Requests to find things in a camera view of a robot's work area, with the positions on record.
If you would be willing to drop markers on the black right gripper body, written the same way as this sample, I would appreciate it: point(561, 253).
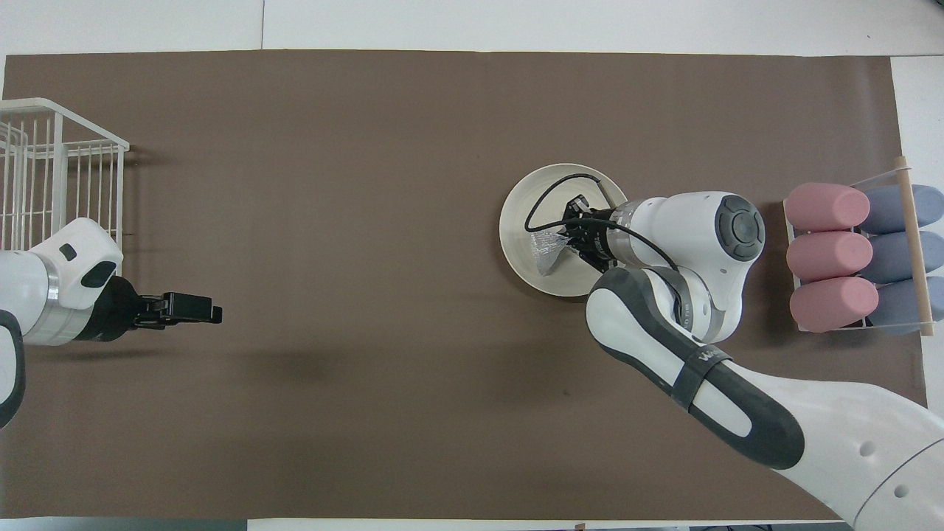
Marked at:
point(601, 240)

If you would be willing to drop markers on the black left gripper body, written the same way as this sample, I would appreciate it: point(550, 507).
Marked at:
point(118, 313)

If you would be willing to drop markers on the silver mesh sponge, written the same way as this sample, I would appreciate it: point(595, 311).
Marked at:
point(546, 247)

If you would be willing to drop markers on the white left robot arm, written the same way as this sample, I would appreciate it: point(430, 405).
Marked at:
point(44, 287)

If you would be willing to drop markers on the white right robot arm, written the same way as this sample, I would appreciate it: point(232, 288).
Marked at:
point(664, 221)

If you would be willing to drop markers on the cream round plate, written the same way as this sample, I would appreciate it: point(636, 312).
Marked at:
point(531, 199)

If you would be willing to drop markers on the brown table mat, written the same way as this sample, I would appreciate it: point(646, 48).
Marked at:
point(369, 221)

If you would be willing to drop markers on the pink plastic cup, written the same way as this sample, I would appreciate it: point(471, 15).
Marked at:
point(826, 257)
point(830, 304)
point(822, 206)

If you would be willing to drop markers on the blue plastic cup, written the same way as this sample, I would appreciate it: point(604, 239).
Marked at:
point(896, 304)
point(892, 258)
point(892, 208)

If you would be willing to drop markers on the cup rack with wooden bar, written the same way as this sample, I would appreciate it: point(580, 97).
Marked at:
point(914, 258)

